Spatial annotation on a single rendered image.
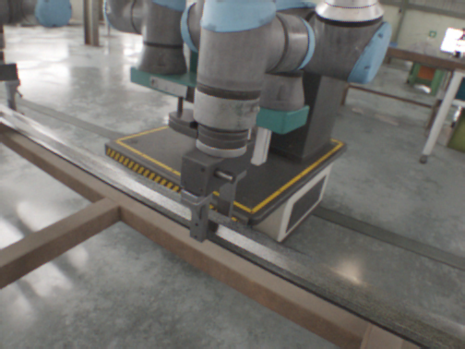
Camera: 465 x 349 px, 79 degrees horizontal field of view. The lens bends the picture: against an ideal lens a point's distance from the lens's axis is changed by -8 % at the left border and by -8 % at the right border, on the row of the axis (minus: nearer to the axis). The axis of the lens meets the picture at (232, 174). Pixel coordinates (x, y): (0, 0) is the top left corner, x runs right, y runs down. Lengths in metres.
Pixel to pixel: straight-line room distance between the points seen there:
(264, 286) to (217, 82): 0.47
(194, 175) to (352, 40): 0.48
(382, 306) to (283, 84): 0.58
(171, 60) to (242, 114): 0.74
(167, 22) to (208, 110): 0.74
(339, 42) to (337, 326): 0.60
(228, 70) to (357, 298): 0.35
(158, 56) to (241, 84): 0.75
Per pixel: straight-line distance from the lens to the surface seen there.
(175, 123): 0.47
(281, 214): 1.07
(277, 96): 0.83
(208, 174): 0.41
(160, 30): 1.11
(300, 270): 0.47
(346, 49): 0.74
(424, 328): 0.49
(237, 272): 0.72
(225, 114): 0.40
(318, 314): 0.69
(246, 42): 0.38
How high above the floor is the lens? 0.81
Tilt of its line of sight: 28 degrees down
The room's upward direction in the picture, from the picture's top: 9 degrees clockwise
